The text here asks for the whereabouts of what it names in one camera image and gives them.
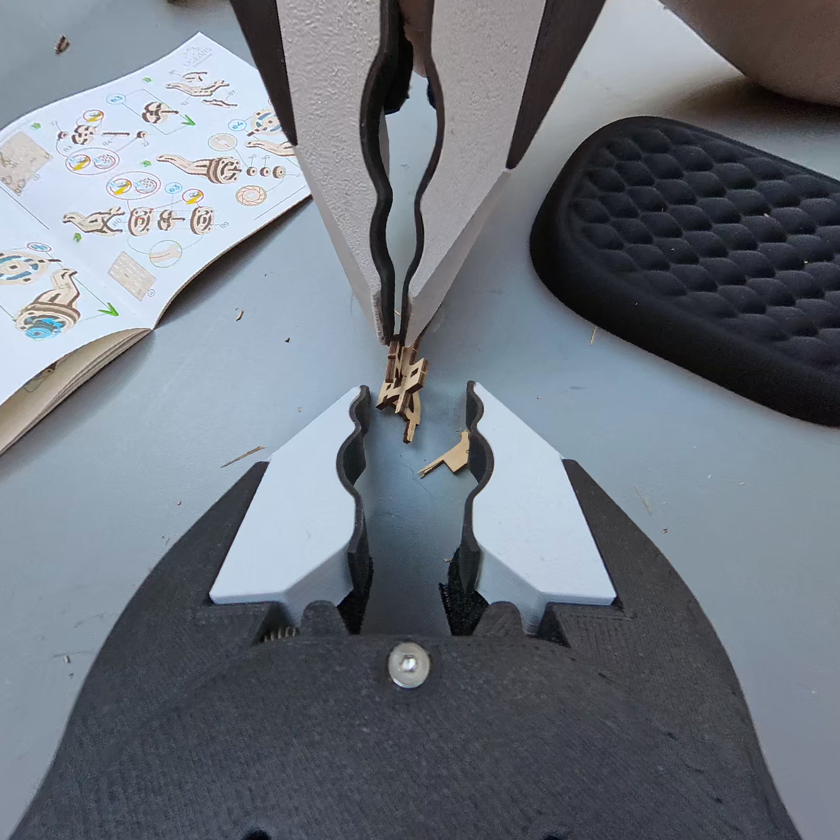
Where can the wooden model assembly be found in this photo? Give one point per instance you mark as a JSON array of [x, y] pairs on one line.
[[400, 387]]

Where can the illustrated instruction booklet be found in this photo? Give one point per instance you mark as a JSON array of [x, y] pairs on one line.
[[131, 197]]

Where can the person's right forearm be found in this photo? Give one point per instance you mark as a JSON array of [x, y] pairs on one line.
[[774, 46]]

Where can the small wooden model part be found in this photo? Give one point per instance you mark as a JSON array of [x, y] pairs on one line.
[[456, 457]]

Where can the thin wood splinter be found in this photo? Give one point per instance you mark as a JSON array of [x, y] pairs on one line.
[[244, 456]]

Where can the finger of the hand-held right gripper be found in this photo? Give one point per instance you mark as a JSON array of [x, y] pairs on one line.
[[479, 131], [328, 131]]

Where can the black honeycomb wrist rest pad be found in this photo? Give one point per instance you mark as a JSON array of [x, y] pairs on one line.
[[689, 249]]

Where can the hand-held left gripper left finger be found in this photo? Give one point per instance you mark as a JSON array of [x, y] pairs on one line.
[[289, 525]]

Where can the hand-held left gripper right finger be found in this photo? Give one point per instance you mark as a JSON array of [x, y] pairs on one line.
[[538, 525]]

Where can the small dark wood scrap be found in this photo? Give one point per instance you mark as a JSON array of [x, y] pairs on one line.
[[62, 44]]

